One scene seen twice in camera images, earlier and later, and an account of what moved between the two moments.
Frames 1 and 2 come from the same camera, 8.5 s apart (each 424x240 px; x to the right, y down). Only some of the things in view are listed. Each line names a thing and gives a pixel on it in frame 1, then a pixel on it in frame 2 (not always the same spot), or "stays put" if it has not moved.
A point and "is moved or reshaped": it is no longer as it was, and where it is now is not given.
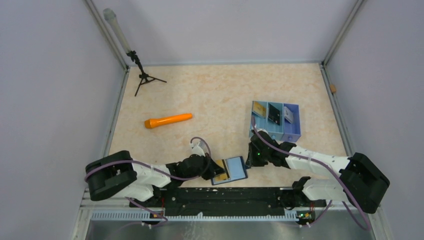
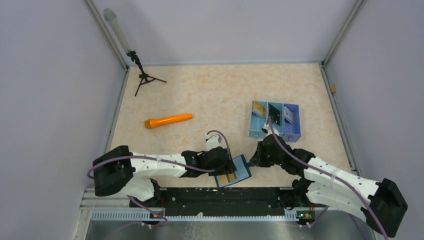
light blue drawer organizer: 281,120 stays put
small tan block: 333,88 stays put
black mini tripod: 145,77 stays put
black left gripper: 215,169 -> 226,167
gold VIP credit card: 222,176 is moved or reshaped
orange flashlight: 151,123 stays put
